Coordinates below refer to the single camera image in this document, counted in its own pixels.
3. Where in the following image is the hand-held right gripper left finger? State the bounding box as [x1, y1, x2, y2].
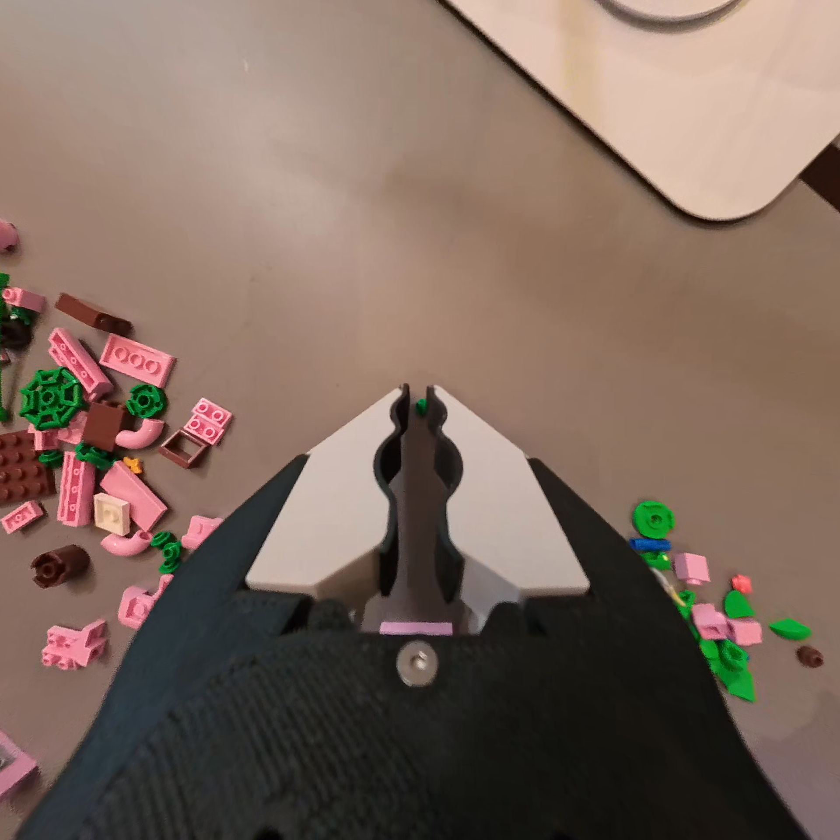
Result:
[245, 386, 411, 601]

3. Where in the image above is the pile of small toy bricks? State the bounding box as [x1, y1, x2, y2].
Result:
[0, 217, 235, 672]

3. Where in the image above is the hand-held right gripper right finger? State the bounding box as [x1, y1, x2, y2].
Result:
[427, 386, 590, 616]

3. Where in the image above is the white square plate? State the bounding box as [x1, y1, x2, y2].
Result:
[93, 492, 132, 531]

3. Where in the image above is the white board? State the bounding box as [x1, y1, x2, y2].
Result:
[440, 0, 840, 224]

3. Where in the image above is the brown square brick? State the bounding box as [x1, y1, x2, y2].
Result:
[54, 292, 132, 333]

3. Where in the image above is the heap of mixed tiny pieces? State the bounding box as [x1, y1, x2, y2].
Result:
[629, 500, 826, 703]

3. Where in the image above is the brown studded plate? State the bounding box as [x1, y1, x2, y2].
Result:
[0, 430, 58, 506]

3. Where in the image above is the green web piece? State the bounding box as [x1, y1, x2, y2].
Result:
[18, 367, 86, 431]

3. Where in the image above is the brown round brick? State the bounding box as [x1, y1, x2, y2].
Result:
[31, 543, 91, 589]

